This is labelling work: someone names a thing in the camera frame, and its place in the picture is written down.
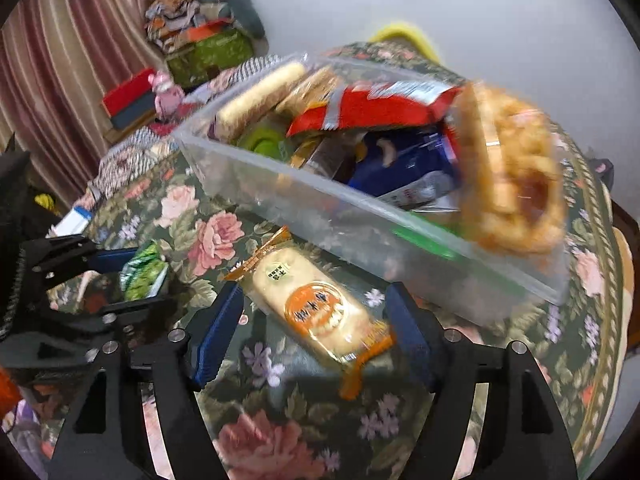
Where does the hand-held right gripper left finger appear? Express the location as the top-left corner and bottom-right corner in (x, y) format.
(47, 280), (246, 480)

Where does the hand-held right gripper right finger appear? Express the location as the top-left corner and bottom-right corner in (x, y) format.
(384, 281), (583, 480)

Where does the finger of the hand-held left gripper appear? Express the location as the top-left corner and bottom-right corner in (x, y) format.
(20, 234), (126, 281)
(85, 282), (196, 342)

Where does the small green snack packet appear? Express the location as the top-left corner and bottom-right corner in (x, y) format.
(120, 240), (171, 304)

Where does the orange label cake packet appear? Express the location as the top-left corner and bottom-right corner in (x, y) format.
(223, 226), (399, 401)

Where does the clear plastic container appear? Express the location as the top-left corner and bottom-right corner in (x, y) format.
(170, 50), (574, 307)

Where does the blue chip bag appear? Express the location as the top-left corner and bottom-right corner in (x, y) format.
(347, 127), (464, 211)

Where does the clear pastry bag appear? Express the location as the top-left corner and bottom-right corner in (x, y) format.
(392, 80), (569, 262)

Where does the red snack packet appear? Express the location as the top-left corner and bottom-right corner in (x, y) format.
(286, 80), (464, 137)

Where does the long cream biscuit packet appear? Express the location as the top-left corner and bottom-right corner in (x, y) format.
(215, 60), (309, 141)

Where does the brown bread packet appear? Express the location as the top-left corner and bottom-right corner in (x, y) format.
(275, 65), (341, 116)

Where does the white blue box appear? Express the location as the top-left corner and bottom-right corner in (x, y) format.
(47, 205), (94, 239)

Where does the orange cloth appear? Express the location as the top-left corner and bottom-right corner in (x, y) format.
(0, 367), (24, 417)

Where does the checkered patchwork quilt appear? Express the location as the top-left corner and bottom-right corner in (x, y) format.
(97, 52), (287, 197)

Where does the red box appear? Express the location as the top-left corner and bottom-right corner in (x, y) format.
(101, 67), (159, 117)

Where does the pink toy figure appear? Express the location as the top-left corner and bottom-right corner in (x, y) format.
(147, 71), (185, 121)

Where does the striped red curtain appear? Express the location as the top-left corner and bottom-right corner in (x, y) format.
(0, 0), (172, 202)

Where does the yellow foam tube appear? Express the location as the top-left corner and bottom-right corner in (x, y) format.
(370, 21), (444, 64)

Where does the teal plush cushion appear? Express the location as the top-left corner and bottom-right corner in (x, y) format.
(197, 0), (267, 41)

